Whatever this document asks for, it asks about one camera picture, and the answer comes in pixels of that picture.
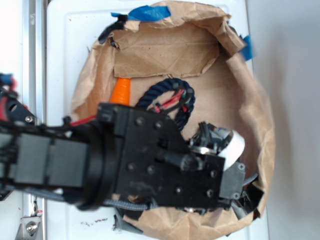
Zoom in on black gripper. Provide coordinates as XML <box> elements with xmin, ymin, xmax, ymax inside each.
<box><xmin>97</xmin><ymin>103</ymin><xmax>246</xmax><ymax>210</ymax></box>

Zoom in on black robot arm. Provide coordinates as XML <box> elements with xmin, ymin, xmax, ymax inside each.
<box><xmin>0</xmin><ymin>103</ymin><xmax>246</xmax><ymax>211</ymax></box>

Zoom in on orange toy carrot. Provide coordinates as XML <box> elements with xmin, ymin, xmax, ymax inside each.
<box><xmin>110</xmin><ymin>77</ymin><xmax>131</xmax><ymax>106</ymax></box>

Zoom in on brown paper bag bowl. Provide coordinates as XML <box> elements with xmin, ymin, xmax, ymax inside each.
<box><xmin>71</xmin><ymin>0</ymin><xmax>276</xmax><ymax>240</ymax></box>

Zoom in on blue tape right piece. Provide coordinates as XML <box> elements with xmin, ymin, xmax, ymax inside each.
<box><xmin>240</xmin><ymin>35</ymin><xmax>253</xmax><ymax>61</ymax></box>

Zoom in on blue tape piece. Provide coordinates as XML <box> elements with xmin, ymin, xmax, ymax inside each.
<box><xmin>124</xmin><ymin>5</ymin><xmax>171</xmax><ymax>22</ymax></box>
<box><xmin>240</xmin><ymin>35</ymin><xmax>253</xmax><ymax>61</ymax></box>

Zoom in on blue tape top piece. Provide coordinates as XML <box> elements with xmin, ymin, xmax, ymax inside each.
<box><xmin>124</xmin><ymin>5</ymin><xmax>171</xmax><ymax>22</ymax></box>

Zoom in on white plastic tray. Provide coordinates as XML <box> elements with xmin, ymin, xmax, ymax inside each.
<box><xmin>46</xmin><ymin>0</ymin><xmax>257</xmax><ymax>240</ymax></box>

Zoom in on red and black wires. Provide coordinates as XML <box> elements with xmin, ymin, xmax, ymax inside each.
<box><xmin>63</xmin><ymin>86</ymin><xmax>195</xmax><ymax>128</ymax></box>

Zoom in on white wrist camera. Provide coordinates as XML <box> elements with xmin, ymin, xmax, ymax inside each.
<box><xmin>189</xmin><ymin>121</ymin><xmax>246</xmax><ymax>171</ymax></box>

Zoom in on navy blue rope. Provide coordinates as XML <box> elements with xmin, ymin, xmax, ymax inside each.
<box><xmin>136</xmin><ymin>77</ymin><xmax>196</xmax><ymax>131</ymax></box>

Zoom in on metal corner bracket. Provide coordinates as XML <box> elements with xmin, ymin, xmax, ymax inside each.
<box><xmin>15</xmin><ymin>216</ymin><xmax>43</xmax><ymax>240</ymax></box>

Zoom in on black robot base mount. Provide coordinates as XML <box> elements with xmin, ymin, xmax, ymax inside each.
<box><xmin>0</xmin><ymin>87</ymin><xmax>36</xmax><ymax>125</ymax></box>

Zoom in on aluminium extrusion rail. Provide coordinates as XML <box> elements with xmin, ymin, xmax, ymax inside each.
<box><xmin>21</xmin><ymin>0</ymin><xmax>47</xmax><ymax>240</ymax></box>

